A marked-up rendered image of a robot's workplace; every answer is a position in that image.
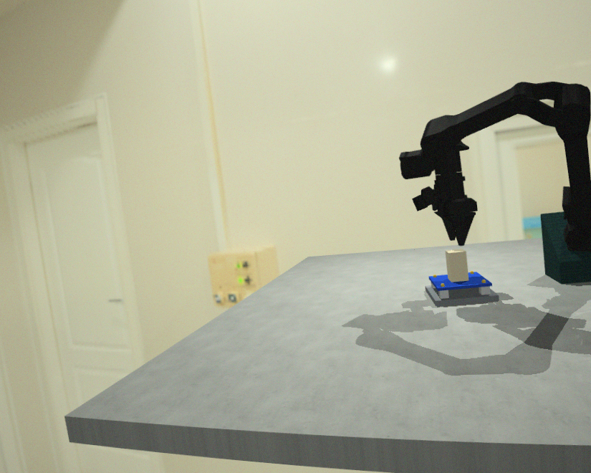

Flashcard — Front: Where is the blue plate with beige square handle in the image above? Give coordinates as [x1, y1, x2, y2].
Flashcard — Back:
[429, 249, 492, 291]

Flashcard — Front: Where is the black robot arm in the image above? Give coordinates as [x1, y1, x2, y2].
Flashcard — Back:
[399, 82, 591, 252]

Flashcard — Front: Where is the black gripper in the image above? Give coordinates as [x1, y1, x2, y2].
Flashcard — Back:
[432, 172, 478, 247]

